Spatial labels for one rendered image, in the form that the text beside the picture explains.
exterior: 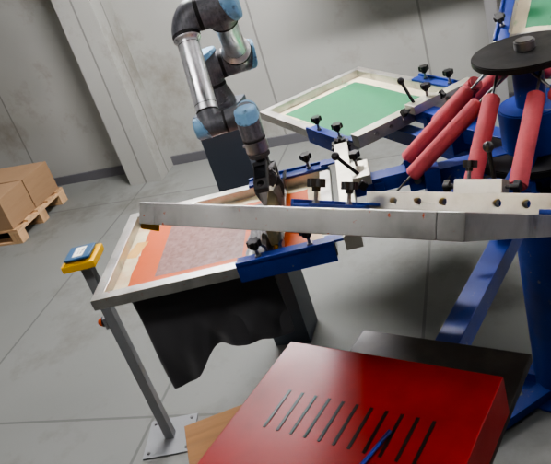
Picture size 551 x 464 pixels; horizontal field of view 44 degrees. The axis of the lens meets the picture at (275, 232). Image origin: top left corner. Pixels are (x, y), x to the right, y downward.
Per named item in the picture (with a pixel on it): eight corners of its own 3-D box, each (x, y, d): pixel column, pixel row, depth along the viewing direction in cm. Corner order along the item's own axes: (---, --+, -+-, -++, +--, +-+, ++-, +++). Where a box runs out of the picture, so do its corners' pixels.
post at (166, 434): (142, 460, 292) (44, 276, 247) (152, 423, 311) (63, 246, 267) (192, 451, 288) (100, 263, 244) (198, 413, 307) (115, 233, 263)
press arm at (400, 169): (357, 198, 223) (353, 184, 221) (356, 190, 229) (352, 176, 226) (409, 185, 220) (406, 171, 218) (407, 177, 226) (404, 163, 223)
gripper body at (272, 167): (280, 175, 231) (270, 143, 226) (279, 186, 224) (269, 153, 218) (258, 180, 233) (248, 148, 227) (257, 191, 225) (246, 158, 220)
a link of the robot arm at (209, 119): (157, 0, 229) (193, 136, 221) (188, -10, 228) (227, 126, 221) (166, 16, 240) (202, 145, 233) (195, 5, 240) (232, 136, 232)
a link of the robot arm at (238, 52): (219, 55, 282) (188, -11, 228) (254, 44, 281) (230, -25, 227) (227, 82, 280) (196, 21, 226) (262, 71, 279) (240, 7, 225)
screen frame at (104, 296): (94, 311, 217) (89, 301, 215) (134, 222, 268) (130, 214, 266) (338, 255, 204) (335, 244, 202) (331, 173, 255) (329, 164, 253)
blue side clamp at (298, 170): (252, 200, 257) (247, 184, 253) (253, 194, 261) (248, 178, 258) (331, 180, 252) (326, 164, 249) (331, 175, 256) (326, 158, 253)
